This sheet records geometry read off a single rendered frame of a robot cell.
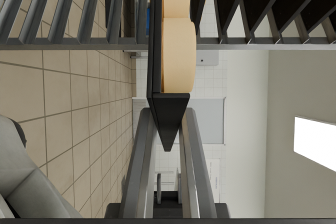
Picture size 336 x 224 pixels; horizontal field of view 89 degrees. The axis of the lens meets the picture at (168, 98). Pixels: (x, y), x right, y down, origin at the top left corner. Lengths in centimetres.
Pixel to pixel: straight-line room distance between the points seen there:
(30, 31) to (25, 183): 52
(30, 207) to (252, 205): 482
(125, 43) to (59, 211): 46
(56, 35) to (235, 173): 427
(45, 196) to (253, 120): 415
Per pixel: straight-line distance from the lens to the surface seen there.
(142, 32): 61
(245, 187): 475
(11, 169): 33
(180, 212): 46
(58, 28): 72
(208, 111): 396
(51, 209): 36
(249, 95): 420
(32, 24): 78
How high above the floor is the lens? 78
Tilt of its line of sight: level
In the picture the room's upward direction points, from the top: 90 degrees clockwise
